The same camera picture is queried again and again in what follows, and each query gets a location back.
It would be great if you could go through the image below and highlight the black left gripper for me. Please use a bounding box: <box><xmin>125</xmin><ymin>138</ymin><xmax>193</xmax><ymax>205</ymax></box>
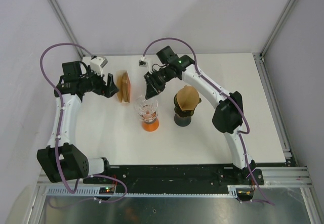
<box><xmin>79</xmin><ymin>65</ymin><xmax>119</xmax><ymax>98</ymax></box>

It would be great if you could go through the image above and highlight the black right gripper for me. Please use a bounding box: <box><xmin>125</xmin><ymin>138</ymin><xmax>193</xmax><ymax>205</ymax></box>
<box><xmin>145</xmin><ymin>65</ymin><xmax>174</xmax><ymax>100</ymax></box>

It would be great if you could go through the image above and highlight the clear glass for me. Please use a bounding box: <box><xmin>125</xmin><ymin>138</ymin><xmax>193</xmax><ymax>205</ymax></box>
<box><xmin>134</xmin><ymin>96</ymin><xmax>158</xmax><ymax>124</ymax></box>

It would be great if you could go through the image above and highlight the green glass coffee dripper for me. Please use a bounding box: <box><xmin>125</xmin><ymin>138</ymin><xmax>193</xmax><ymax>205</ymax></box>
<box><xmin>174</xmin><ymin>95</ymin><xmax>201</xmax><ymax>117</ymax></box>

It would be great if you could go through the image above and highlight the brown paper coffee filter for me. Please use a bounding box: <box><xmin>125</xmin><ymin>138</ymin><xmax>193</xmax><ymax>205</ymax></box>
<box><xmin>176</xmin><ymin>85</ymin><xmax>200</xmax><ymax>111</ymax></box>

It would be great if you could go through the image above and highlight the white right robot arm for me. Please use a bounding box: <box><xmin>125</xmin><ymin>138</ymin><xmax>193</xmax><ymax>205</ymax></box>
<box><xmin>139</xmin><ymin>46</ymin><xmax>260</xmax><ymax>185</ymax></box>

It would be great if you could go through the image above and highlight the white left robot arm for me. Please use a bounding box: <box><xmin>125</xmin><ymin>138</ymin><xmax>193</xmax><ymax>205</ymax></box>
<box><xmin>36</xmin><ymin>56</ymin><xmax>119</xmax><ymax>184</ymax></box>

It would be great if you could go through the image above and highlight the orange liquid glass beaker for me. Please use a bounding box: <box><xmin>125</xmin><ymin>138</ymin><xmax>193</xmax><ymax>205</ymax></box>
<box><xmin>141</xmin><ymin>105</ymin><xmax>159</xmax><ymax>132</ymax></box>

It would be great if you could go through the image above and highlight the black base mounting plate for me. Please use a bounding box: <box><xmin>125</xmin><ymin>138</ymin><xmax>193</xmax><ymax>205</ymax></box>
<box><xmin>83</xmin><ymin>163</ymin><xmax>265</xmax><ymax>194</ymax></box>

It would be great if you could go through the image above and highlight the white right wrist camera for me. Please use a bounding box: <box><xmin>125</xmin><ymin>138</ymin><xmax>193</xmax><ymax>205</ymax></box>
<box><xmin>138</xmin><ymin>56</ymin><xmax>152</xmax><ymax>73</ymax></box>

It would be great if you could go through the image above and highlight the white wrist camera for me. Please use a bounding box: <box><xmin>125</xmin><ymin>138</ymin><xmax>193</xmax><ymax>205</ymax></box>
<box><xmin>138</xmin><ymin>56</ymin><xmax>152</xmax><ymax>73</ymax></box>
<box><xmin>90</xmin><ymin>56</ymin><xmax>108</xmax><ymax>76</ymax></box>

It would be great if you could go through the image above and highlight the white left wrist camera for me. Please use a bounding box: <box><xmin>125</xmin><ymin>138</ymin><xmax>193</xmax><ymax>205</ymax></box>
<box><xmin>90</xmin><ymin>56</ymin><xmax>108</xmax><ymax>76</ymax></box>

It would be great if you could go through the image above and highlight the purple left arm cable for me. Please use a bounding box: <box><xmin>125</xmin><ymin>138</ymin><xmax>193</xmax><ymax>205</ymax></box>
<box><xmin>40</xmin><ymin>42</ymin><xmax>127</xmax><ymax>209</ymax></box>

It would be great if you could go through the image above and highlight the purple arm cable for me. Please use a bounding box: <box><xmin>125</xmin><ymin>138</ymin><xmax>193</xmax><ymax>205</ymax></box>
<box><xmin>40</xmin><ymin>42</ymin><xmax>127</xmax><ymax>209</ymax></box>
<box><xmin>143</xmin><ymin>37</ymin><xmax>275</xmax><ymax>206</ymax></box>

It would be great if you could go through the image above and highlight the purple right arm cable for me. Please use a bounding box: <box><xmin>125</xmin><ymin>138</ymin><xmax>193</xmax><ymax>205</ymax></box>
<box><xmin>143</xmin><ymin>37</ymin><xmax>275</xmax><ymax>206</ymax></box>

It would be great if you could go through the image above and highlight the grey slotted cable duct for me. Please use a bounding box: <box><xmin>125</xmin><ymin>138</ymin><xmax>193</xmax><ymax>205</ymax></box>
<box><xmin>45</xmin><ymin>186</ymin><xmax>237</xmax><ymax>198</ymax></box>

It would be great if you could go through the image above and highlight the aluminium frame rail left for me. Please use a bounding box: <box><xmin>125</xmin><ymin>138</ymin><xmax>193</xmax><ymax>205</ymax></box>
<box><xmin>47</xmin><ymin>0</ymin><xmax>78</xmax><ymax>44</ymax></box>

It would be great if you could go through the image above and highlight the aluminium frame rail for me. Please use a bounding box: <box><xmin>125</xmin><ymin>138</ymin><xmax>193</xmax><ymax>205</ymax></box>
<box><xmin>47</xmin><ymin>0</ymin><xmax>78</xmax><ymax>44</ymax></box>
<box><xmin>259</xmin><ymin>0</ymin><xmax>298</xmax><ymax>58</ymax></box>

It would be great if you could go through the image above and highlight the aluminium frame rail right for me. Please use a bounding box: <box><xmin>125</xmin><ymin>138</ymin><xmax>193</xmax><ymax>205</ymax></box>
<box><xmin>259</xmin><ymin>0</ymin><xmax>298</xmax><ymax>58</ymax></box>

